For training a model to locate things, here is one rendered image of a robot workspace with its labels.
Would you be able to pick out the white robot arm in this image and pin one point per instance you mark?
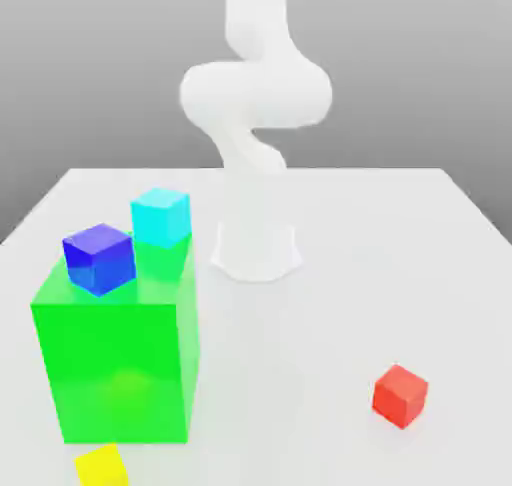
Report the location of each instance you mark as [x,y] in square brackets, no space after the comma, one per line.
[256,94]

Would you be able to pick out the small cyan cube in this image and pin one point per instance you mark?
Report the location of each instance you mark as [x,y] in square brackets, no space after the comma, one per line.
[160,218]

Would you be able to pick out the small blue cube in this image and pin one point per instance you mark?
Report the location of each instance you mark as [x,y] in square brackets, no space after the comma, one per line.
[100,258]

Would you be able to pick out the small red cube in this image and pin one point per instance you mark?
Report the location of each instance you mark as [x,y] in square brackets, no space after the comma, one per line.
[400,396]

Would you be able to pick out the small yellow cube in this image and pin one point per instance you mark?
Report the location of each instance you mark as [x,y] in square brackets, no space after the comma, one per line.
[100,468]

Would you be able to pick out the large green box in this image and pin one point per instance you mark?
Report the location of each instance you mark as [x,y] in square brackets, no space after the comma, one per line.
[112,366]

